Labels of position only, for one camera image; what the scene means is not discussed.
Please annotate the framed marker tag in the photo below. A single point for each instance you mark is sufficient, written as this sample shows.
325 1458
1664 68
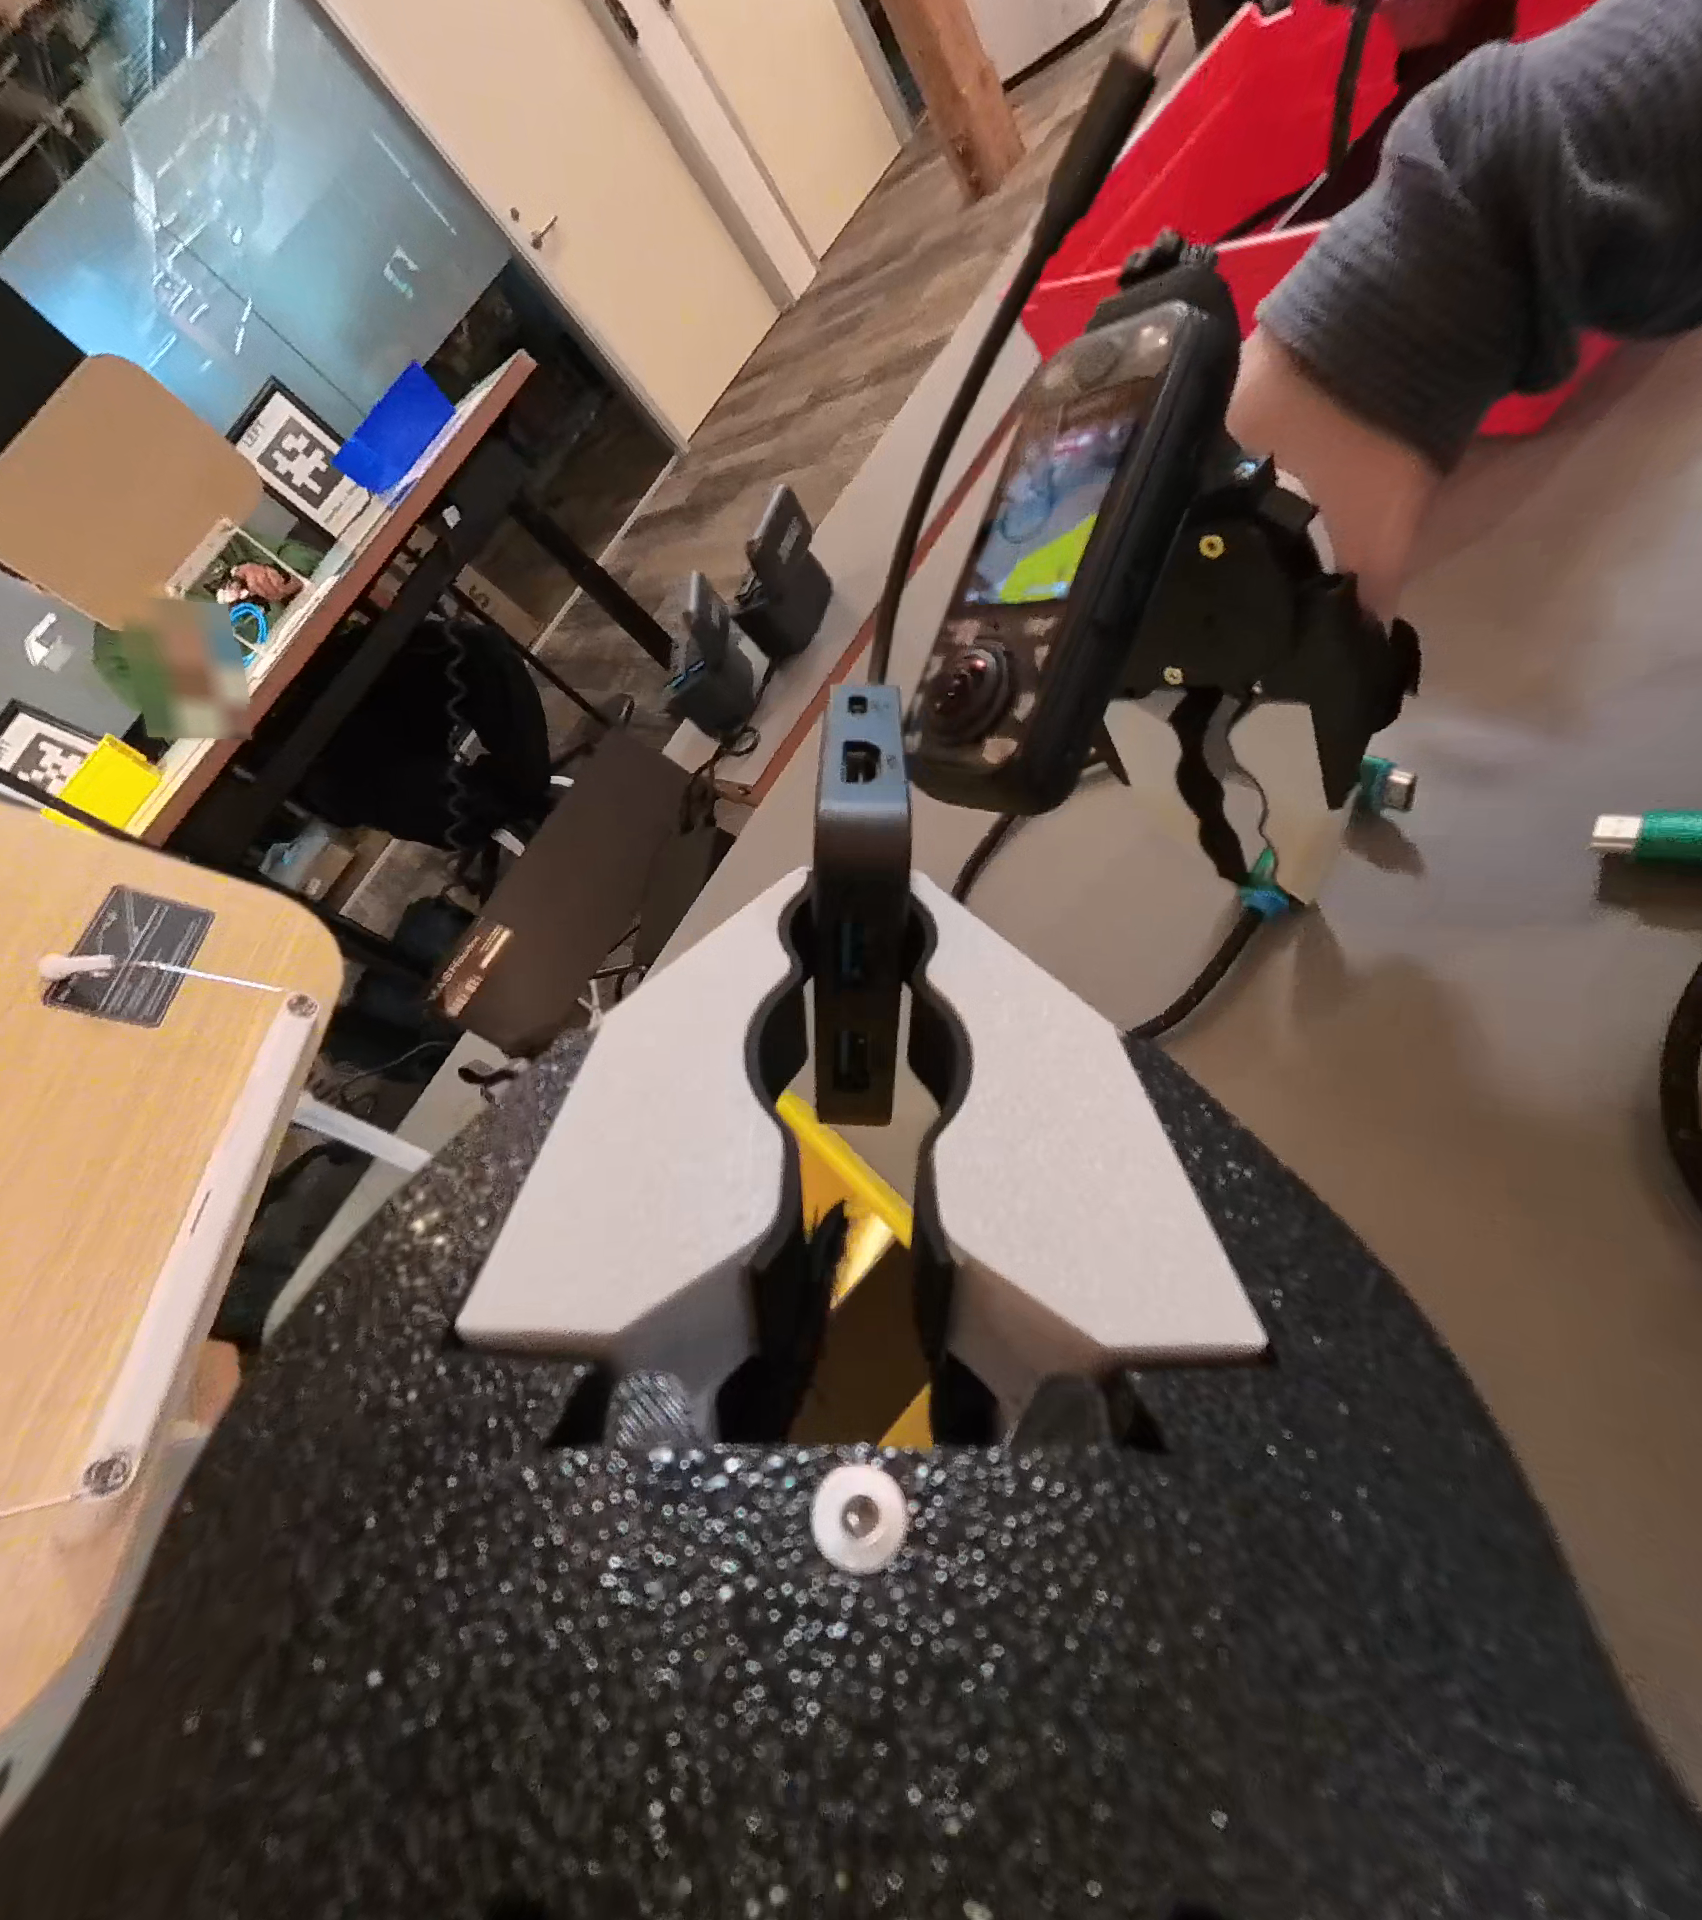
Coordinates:
39 742
293 450

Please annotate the white door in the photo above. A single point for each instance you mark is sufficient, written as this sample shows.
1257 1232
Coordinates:
641 181

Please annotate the yellow bin with black divider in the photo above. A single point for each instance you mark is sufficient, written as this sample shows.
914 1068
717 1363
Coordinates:
850 1179

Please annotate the person's right hand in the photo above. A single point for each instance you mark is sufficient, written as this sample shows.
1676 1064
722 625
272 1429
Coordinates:
1338 480

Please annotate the blue plastic bin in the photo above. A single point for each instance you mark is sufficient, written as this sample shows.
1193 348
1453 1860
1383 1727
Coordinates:
401 429

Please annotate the brown-edged table black legs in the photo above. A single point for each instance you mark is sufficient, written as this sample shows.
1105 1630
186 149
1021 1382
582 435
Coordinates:
479 402

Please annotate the wooden board with black label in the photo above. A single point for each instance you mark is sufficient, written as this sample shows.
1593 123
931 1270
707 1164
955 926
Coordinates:
26 1201

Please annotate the black office chair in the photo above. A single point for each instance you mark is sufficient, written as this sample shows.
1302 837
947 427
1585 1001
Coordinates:
439 734

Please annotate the yellow plastic bin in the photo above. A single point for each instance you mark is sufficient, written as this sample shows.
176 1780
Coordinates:
108 782

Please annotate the wooden board on clear stand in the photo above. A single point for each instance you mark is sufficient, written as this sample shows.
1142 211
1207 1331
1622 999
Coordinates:
108 488

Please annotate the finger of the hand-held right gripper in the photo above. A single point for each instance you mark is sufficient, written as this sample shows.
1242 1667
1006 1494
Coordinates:
1286 780

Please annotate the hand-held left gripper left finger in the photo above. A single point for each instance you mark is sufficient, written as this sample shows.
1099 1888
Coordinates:
611 1185

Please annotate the red plastic bin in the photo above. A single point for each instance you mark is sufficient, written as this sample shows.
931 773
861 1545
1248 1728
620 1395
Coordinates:
1240 164

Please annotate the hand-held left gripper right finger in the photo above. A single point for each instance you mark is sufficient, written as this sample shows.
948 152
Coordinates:
1091 1201

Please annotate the wooden post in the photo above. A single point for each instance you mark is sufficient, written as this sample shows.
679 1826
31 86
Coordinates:
964 90

